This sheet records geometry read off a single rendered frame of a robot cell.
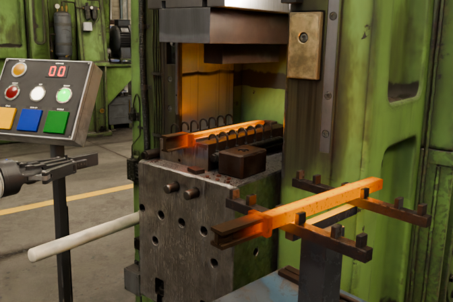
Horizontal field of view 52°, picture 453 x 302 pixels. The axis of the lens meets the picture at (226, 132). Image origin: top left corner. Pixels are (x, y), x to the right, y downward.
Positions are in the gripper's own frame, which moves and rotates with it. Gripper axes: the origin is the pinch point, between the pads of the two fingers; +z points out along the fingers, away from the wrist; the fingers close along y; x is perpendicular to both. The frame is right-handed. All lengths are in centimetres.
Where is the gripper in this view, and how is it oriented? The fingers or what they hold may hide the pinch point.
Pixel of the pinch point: (83, 160)
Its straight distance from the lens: 113.4
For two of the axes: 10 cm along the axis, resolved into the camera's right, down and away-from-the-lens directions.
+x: 0.2, -9.8, -2.0
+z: 6.4, -1.4, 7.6
